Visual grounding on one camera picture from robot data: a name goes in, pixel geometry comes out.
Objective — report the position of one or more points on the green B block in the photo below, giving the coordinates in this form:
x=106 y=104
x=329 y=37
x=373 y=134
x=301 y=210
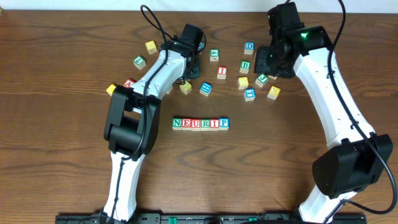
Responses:
x=245 y=66

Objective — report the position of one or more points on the blue H block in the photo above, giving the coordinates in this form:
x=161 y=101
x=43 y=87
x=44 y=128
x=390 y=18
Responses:
x=205 y=89

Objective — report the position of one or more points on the yellow M block right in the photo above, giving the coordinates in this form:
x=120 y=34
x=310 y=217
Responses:
x=273 y=92

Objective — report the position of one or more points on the green Z block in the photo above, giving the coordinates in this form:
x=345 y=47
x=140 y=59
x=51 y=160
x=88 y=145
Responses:
x=169 y=90

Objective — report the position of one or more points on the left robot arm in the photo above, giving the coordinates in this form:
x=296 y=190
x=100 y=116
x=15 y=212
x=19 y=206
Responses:
x=132 y=122

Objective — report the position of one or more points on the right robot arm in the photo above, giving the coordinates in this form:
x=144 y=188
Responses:
x=356 y=156

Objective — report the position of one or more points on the blue P block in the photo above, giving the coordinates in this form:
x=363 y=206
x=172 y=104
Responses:
x=224 y=123

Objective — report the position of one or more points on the red i block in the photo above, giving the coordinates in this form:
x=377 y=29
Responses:
x=222 y=72
x=214 y=124

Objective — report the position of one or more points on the yellow K block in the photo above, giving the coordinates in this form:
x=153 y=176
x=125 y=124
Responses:
x=111 y=89

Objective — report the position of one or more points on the red E block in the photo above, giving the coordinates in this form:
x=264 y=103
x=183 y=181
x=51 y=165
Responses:
x=186 y=124

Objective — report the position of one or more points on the red A block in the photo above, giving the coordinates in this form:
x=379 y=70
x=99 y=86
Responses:
x=129 y=83

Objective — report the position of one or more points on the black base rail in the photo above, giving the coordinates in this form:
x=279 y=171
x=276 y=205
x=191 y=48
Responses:
x=155 y=218

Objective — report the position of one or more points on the green R block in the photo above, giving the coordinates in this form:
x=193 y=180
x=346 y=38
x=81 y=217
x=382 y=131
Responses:
x=205 y=124

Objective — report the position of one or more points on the green 4 block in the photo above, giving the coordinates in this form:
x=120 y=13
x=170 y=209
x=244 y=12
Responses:
x=214 y=55

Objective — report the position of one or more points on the red U block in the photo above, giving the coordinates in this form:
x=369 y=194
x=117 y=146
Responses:
x=195 y=124

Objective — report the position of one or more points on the yellow O block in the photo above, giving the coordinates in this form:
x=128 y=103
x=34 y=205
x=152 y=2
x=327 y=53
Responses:
x=186 y=88

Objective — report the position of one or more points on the green J block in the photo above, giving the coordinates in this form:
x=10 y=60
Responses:
x=261 y=80

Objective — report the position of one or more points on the yellow block top left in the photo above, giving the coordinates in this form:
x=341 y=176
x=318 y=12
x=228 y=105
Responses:
x=151 y=47

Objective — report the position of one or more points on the yellow block right centre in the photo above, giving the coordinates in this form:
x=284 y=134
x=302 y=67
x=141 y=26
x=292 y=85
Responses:
x=243 y=83

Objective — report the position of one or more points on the blue tilted L block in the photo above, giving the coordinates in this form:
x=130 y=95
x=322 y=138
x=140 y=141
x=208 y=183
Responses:
x=201 y=47

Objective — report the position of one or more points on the blue T block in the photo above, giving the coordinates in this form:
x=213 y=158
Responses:
x=249 y=94

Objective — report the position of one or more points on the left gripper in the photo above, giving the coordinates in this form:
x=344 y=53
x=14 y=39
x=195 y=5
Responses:
x=195 y=69

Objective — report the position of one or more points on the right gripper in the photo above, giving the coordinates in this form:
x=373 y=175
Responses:
x=262 y=61

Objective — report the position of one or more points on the blue D block top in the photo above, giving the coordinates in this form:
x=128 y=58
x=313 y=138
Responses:
x=249 y=48

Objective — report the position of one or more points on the green N block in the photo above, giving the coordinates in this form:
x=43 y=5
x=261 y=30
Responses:
x=177 y=123

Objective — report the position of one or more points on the green 7 block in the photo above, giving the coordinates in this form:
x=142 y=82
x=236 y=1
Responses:
x=139 y=62

